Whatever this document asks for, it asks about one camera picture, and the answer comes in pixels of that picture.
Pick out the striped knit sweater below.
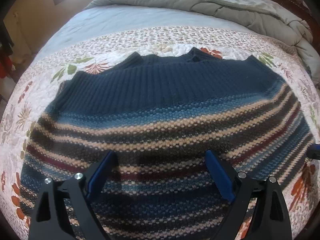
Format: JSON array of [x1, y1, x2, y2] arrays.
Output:
[[20, 47, 317, 240]]

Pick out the light blue bed sheet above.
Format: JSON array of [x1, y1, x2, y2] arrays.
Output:
[[36, 6, 250, 58]]

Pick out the dark wooden headboard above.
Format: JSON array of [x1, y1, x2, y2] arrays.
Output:
[[251, 0, 316, 28]]

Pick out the grey comforter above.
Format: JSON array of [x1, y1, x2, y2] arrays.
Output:
[[84, 0, 320, 86]]

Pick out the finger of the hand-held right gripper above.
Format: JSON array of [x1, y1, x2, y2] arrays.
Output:
[[307, 142, 320, 159]]

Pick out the coat rack with dark clothes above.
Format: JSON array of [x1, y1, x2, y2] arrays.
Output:
[[0, 19, 13, 56]]

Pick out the floral quilted bedspread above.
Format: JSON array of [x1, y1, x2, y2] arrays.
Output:
[[0, 26, 320, 240]]

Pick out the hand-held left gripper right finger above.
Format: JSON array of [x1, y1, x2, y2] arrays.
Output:
[[205, 150, 293, 240]]

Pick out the red bag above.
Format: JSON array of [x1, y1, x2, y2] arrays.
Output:
[[0, 55, 11, 79]]

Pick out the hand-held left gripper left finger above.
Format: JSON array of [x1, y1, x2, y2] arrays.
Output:
[[29, 150, 118, 240]]

